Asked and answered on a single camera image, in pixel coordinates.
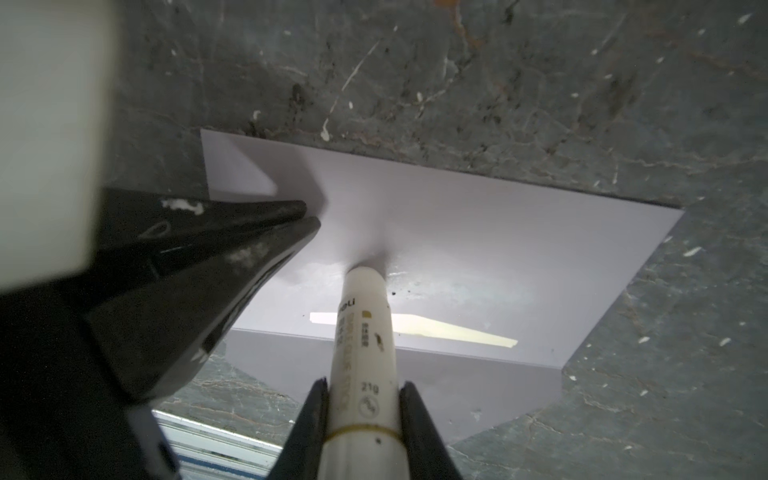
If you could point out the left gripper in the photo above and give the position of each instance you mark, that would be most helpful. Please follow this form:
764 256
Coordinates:
83 358

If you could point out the beige letter paper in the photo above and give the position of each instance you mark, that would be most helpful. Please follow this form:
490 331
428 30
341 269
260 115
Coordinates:
416 325

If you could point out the white glue stick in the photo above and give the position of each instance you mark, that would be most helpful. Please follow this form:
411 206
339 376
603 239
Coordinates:
363 438

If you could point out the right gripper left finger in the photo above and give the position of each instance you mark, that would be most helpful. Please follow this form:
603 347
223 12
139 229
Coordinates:
300 457

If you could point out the grey purple envelope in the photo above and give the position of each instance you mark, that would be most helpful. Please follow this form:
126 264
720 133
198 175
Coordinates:
523 272

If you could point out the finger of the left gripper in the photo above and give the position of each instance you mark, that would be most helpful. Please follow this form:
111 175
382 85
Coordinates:
129 217

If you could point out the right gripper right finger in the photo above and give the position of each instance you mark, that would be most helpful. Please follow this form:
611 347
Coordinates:
428 458

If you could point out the aluminium rail frame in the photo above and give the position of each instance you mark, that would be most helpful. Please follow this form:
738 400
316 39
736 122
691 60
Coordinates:
207 452

